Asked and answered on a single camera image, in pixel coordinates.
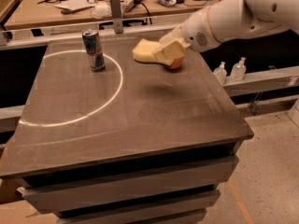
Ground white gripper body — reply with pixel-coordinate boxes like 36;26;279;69
181;6;221;52

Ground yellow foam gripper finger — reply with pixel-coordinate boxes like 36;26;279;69
159;25;184;44
153;40;189;66

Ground yellow sponge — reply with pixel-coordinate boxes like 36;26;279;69
132;39;160;63

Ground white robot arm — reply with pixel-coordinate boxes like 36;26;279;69
152;0;299;66

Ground red bull can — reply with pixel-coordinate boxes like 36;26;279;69
82;29;106;72

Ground red orange apple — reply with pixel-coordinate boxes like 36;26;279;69
166;57;183;70

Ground left clear sanitizer bottle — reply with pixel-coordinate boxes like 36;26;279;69
213;62;227;85

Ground clear sanitizer bottle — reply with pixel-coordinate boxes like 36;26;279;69
213;62;227;85
230;57;246;81

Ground right clear sanitizer bottle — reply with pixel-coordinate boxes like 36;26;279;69
230;57;246;81

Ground dark drawer cabinet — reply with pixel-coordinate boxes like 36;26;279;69
1;35;252;224

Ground white papers on desk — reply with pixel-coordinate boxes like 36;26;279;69
55;0;95;10

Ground wooden background desk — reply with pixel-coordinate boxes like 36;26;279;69
5;0;220;30

